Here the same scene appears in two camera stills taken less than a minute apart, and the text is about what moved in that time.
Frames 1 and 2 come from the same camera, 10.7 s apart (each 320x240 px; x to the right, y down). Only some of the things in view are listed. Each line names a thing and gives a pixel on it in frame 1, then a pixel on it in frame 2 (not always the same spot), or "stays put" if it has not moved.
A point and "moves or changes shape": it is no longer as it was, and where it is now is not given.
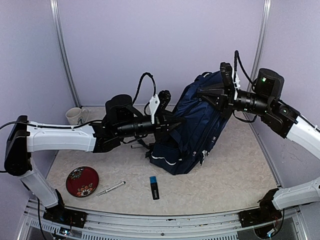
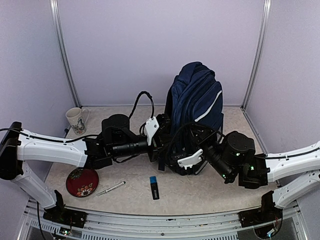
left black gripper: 162,123 to 158,144
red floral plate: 81,181 stays put
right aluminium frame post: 267,8 stays put
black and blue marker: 154,187 stays put
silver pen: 116,186 stays put
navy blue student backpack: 189,146 moves or changes shape
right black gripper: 226,98 to 205,134
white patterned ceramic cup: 77,116 stays put
